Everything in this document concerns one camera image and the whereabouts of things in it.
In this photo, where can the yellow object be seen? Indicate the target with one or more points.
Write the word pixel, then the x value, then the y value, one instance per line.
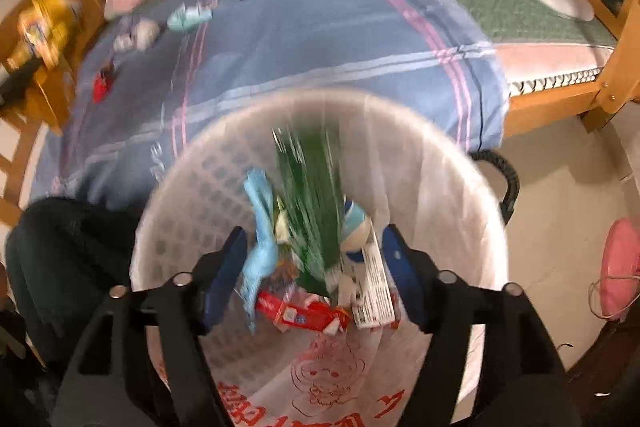
pixel 47 27

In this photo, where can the light blue wrapper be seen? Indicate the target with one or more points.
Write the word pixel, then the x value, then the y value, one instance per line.
pixel 261 257

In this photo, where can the blue white striped sock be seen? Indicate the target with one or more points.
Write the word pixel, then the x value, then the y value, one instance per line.
pixel 356 227

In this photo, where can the blue striped blanket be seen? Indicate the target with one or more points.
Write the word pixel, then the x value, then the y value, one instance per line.
pixel 310 42

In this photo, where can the pink round object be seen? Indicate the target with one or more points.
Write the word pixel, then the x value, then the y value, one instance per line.
pixel 622 267

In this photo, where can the white plastic basket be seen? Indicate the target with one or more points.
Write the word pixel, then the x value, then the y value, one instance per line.
pixel 210 177

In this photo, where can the wooden bed frame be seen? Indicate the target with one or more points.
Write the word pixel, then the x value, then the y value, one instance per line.
pixel 550 103

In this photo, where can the wooden nightstand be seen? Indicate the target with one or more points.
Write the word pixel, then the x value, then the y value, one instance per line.
pixel 45 97

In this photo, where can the white grey sock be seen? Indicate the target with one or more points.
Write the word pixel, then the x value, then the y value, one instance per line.
pixel 137 34

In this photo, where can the red carton box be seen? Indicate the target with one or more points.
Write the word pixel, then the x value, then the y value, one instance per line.
pixel 300 313

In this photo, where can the red snack wrapper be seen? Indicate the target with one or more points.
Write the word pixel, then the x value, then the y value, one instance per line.
pixel 101 84

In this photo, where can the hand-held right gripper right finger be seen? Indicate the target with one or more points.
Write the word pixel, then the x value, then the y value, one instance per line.
pixel 402 279

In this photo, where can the teal white sock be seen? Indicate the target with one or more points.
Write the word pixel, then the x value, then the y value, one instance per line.
pixel 187 17

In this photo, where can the large green packet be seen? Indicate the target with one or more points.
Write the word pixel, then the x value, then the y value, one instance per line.
pixel 310 217

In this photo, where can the dark cloth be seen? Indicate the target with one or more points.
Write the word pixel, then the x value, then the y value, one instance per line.
pixel 70 267

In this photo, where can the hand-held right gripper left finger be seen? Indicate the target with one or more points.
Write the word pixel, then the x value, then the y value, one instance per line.
pixel 225 279

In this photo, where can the white liner bag red print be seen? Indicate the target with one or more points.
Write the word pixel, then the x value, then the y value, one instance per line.
pixel 320 382

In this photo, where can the white printed paper box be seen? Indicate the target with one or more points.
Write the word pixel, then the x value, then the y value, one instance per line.
pixel 374 292

